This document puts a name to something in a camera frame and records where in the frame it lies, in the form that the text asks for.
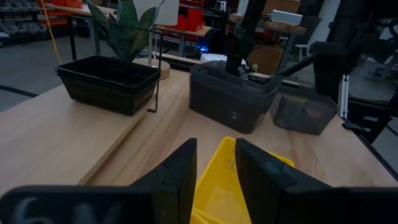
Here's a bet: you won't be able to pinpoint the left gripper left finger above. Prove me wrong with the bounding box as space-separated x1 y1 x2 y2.
130 138 198 224

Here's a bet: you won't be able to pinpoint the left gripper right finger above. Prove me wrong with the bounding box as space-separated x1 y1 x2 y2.
235 138 333 224

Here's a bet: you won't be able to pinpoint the yellow slotted plastic basket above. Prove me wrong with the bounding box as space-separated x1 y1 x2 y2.
190 136 295 224

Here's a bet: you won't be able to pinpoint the grey translucent plastic bin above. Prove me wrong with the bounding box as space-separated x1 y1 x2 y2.
269 92 340 136
188 60 274 135
190 60 281 100

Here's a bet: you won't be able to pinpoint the black slotted plastic basket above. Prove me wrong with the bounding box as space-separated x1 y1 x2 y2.
57 73 161 117
55 55 162 86
55 70 161 90

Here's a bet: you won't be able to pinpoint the wooden shelf board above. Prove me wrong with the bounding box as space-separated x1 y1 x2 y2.
0 81 156 197

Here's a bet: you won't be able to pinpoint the brown cardboard panel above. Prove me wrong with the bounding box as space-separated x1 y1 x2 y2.
248 45 284 75

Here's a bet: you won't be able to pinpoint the red storage bins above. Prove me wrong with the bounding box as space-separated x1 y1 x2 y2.
169 8 206 32

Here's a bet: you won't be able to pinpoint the white stool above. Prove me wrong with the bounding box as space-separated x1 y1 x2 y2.
294 44 309 62

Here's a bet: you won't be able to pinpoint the white rectangular box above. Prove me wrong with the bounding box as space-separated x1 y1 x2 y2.
270 9 303 27

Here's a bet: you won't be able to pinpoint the brown cardboard box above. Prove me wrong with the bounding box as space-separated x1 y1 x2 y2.
262 0 302 15

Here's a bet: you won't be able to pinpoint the round wooden lamp base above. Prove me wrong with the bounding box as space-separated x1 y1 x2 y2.
132 57 172 80

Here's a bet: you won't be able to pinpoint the white cylindrical lamp shade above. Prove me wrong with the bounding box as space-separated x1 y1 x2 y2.
132 0 180 26

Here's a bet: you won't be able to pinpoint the metal lamp pole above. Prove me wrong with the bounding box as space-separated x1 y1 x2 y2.
147 25 155 65

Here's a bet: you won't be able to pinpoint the green snake plant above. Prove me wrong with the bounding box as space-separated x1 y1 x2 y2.
85 0 165 62

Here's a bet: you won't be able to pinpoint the wooden workbench black legs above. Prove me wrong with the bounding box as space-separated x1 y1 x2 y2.
40 2 119 62

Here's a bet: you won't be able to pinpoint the orange storage bins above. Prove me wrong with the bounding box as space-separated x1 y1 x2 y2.
40 0 84 26

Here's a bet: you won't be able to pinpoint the rack of grey parts bins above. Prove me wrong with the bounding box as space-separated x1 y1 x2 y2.
0 0 48 42

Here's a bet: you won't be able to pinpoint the black metal shelf frame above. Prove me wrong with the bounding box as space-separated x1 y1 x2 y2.
107 23 165 114

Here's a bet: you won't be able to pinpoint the silver aluminium extrusion post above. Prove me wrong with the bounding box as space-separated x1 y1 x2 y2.
340 74 349 119

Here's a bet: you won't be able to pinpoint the yellow hanging power cord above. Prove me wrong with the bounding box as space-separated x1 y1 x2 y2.
39 0 63 65

